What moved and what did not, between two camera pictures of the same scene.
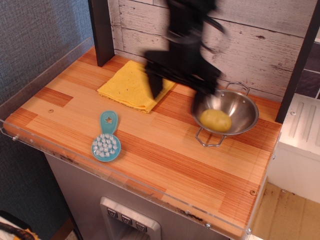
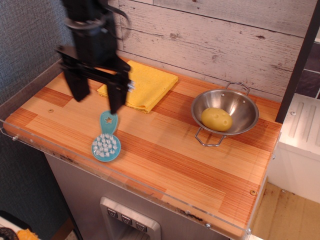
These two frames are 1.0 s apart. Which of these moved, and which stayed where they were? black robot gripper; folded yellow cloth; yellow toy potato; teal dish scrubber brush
Moved: black robot gripper
Stayed: teal dish scrubber brush; folded yellow cloth; yellow toy potato
